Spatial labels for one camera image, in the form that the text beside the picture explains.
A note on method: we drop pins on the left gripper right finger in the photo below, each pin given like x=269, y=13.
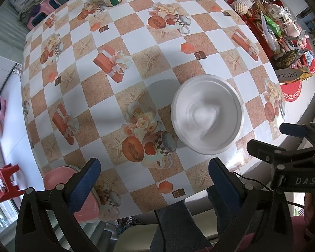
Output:
x=274, y=232

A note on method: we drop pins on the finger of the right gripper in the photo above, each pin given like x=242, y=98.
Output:
x=302, y=131
x=267, y=153

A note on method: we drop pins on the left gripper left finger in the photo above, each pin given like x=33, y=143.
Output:
x=34, y=231

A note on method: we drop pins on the pink square plate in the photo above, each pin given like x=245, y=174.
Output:
x=79, y=188

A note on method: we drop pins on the large white bowl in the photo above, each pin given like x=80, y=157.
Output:
x=207, y=114

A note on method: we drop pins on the red plastic stool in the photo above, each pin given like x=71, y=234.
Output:
x=7, y=189

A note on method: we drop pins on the red tray with clutter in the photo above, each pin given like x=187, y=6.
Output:
x=284, y=42

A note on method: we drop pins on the pink basin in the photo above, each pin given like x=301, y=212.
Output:
x=2, y=108

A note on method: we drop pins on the checkered tablecloth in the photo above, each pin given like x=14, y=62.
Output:
x=99, y=82

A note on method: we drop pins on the pink plastic stool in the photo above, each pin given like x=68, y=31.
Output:
x=40, y=11

